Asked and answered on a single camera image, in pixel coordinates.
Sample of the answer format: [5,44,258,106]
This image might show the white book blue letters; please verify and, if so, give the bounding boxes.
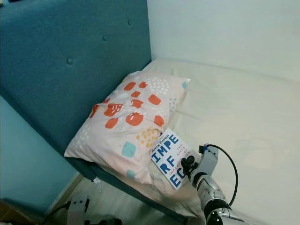
[151,129,197,189]

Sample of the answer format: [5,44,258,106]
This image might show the pink orange printed pillow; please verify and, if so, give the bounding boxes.
[65,71,190,185]

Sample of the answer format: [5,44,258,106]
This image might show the cream sheeted mattress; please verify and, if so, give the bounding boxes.
[89,59,300,225]

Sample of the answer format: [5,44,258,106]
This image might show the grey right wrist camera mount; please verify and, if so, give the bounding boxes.
[201,144,218,176]

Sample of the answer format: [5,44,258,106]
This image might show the blue fabric bed frame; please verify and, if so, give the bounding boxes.
[0,0,190,225]

